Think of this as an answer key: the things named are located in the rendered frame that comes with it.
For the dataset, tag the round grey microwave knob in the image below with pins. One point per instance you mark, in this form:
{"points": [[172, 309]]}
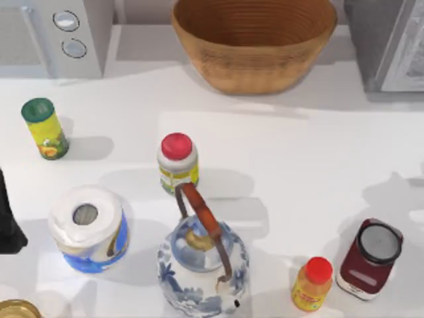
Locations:
{"points": [[74, 48], [66, 20]]}

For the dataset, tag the blue and white teapot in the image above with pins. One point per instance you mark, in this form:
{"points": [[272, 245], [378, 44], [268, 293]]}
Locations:
{"points": [[202, 265]]}

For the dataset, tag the yellow bottle with red cap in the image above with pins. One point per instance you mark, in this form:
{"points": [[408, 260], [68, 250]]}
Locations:
{"points": [[312, 286]]}

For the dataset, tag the dark red jar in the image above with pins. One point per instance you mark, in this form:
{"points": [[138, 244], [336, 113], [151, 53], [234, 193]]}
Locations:
{"points": [[369, 258]]}

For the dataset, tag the brown woven basket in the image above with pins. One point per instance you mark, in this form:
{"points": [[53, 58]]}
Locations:
{"points": [[253, 63]]}

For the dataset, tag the white paper towel roll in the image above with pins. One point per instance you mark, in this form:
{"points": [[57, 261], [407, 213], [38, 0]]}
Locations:
{"points": [[88, 228]]}

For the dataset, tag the pale microwave oven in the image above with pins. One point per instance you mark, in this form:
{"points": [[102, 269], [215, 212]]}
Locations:
{"points": [[79, 39]]}

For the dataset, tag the grey cabinet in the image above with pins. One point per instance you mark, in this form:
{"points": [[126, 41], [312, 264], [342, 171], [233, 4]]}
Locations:
{"points": [[391, 46]]}

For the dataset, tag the white jar with red lid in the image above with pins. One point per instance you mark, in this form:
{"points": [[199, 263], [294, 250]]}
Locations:
{"points": [[178, 164]]}

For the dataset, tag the green and yellow can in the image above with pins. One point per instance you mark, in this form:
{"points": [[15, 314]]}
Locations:
{"points": [[46, 132]]}

